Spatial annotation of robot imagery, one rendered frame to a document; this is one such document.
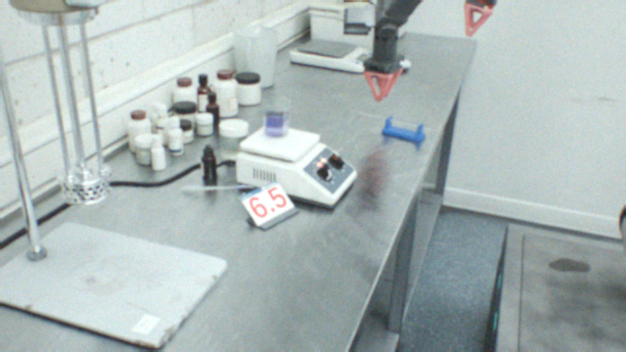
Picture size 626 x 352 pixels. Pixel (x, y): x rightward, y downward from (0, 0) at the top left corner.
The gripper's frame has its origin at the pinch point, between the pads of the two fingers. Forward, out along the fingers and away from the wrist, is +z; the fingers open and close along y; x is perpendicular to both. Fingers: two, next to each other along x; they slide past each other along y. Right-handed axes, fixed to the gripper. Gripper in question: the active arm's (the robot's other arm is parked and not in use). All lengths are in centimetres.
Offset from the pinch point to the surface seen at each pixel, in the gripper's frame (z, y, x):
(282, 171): 1.3, 44.3, 1.1
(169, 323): 5, 82, 9
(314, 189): 3.4, 43.4, 7.5
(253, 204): 4, 53, 1
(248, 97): 4.8, 7.9, -33.7
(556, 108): 34, -114, 25
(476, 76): 25, -108, -6
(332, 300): 7, 65, 23
